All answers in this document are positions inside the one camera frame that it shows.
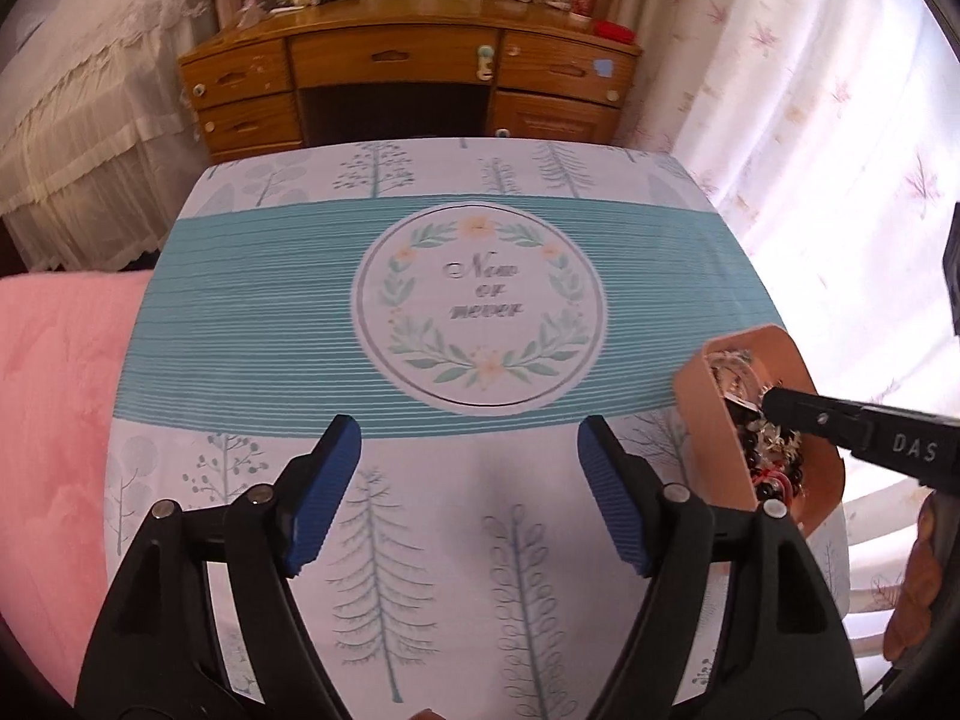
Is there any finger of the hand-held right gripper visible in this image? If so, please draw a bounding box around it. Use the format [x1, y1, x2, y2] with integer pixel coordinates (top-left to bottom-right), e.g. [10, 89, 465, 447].
[759, 384, 865, 457]

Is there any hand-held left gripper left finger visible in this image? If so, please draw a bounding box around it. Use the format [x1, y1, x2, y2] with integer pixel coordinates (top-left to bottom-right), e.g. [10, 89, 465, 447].
[75, 414, 364, 720]

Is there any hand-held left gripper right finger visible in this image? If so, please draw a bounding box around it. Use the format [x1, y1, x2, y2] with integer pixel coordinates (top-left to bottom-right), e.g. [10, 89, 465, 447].
[577, 415, 866, 720]

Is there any gold charm bracelet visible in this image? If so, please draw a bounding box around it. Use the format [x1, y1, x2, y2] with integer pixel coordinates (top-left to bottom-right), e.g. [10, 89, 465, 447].
[749, 418, 808, 460]

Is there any black bead bracelet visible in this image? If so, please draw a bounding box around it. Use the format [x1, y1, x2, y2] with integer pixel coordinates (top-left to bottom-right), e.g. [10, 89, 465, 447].
[738, 420, 808, 512]

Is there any pink plastic box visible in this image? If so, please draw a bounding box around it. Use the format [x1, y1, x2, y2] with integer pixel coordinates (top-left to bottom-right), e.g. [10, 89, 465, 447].
[672, 323, 848, 538]

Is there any person's right hand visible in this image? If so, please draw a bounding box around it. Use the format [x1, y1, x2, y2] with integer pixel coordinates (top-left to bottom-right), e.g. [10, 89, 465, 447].
[883, 490, 948, 665]

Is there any white plastic chair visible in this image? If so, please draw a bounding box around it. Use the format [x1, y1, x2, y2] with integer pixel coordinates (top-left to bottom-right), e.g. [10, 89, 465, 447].
[823, 478, 940, 617]

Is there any tree print tablecloth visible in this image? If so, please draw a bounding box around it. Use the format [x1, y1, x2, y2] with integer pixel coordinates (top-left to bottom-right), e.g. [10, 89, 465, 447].
[104, 136, 857, 720]

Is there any pink blanket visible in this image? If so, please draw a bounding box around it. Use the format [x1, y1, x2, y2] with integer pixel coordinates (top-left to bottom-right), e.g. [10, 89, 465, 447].
[0, 268, 156, 692]

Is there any white floral curtain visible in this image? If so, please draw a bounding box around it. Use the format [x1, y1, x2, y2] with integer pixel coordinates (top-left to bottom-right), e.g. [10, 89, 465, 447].
[606, 0, 960, 425]

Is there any cream lace bedspread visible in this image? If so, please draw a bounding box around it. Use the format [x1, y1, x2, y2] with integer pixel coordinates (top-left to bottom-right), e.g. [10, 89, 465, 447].
[0, 0, 220, 272]

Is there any wooden dresser desk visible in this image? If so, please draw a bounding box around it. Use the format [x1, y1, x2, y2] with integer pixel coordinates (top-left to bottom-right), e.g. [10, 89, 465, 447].
[178, 3, 645, 165]

